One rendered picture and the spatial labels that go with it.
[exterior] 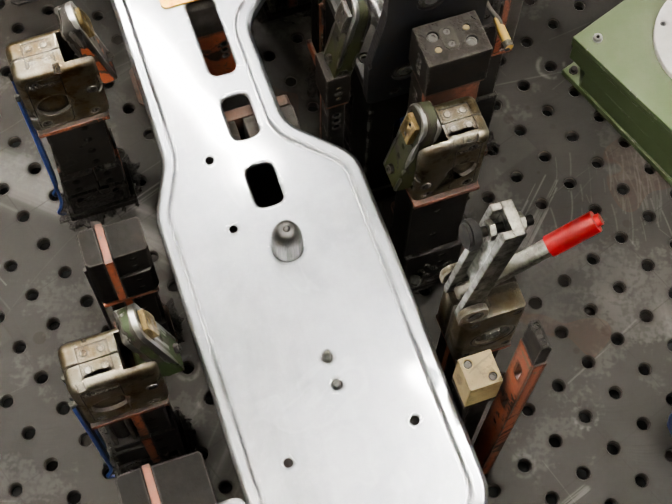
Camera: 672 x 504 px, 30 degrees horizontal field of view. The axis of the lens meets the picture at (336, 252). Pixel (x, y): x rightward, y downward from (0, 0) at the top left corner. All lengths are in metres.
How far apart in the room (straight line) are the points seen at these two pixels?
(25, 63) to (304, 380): 0.45
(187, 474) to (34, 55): 0.47
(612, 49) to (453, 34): 0.45
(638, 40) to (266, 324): 0.69
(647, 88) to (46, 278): 0.81
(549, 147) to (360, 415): 0.61
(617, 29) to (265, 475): 0.81
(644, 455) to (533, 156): 0.42
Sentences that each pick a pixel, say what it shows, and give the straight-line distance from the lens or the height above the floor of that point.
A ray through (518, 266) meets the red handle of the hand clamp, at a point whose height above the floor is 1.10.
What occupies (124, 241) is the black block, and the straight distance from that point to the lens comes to 1.33.
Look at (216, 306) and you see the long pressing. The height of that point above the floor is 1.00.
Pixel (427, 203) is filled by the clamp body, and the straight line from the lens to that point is 1.37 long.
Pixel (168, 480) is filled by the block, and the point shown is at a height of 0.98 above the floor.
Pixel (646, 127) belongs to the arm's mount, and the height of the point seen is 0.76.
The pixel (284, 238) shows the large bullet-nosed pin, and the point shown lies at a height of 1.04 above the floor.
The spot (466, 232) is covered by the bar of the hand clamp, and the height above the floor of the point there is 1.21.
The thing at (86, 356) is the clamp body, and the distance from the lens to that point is 1.23.
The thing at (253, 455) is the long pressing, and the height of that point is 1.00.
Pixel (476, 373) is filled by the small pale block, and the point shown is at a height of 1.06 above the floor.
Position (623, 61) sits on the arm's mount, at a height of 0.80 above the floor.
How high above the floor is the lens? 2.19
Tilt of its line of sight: 67 degrees down
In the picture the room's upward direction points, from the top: 2 degrees clockwise
